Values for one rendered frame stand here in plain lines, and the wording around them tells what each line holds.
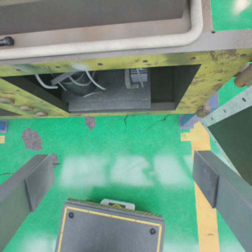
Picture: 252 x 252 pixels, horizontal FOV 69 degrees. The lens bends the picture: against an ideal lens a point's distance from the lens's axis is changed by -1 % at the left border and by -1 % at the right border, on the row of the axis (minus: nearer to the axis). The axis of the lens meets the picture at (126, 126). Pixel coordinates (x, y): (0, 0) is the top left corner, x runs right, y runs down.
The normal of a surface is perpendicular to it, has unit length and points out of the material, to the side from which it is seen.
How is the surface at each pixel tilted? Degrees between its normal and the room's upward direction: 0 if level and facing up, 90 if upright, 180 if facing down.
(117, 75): 0
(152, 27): 0
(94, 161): 0
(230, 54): 90
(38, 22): 90
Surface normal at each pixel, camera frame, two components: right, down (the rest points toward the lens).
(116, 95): -0.13, -0.15
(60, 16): 0.00, 0.99
